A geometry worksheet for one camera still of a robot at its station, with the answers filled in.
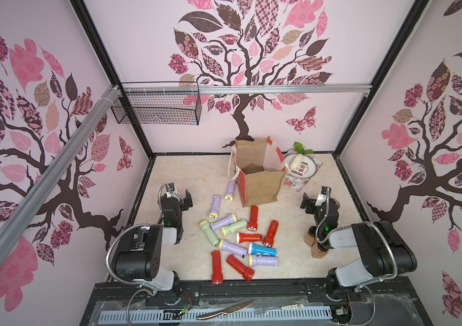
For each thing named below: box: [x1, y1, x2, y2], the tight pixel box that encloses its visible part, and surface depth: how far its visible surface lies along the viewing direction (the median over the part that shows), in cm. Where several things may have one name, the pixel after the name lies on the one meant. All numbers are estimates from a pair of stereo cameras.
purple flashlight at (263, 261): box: [248, 254, 279, 267], surface depth 81 cm
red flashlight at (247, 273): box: [226, 254, 255, 282], surface depth 79 cm
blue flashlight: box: [247, 242, 278, 257], surface depth 83 cm
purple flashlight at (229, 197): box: [224, 179, 236, 203], surface depth 102 cm
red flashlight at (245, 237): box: [235, 231, 263, 244], surface depth 86 cm
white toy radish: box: [289, 141, 315, 170], surface depth 118 cm
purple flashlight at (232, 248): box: [218, 239, 248, 259], surface depth 83 cm
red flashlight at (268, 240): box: [262, 220, 280, 248], surface depth 89 cm
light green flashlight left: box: [199, 220, 220, 247], surface depth 89 cm
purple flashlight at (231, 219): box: [210, 213, 238, 231], surface depth 92 cm
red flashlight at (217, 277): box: [210, 250, 224, 286], surface depth 79 cm
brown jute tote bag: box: [227, 135, 288, 208], surface depth 98 cm
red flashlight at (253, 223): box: [247, 205, 259, 232], surface depth 93 cm
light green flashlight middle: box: [220, 218, 248, 237], surface depth 90 cm
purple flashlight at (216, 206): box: [209, 194, 221, 221], surface depth 96 cm
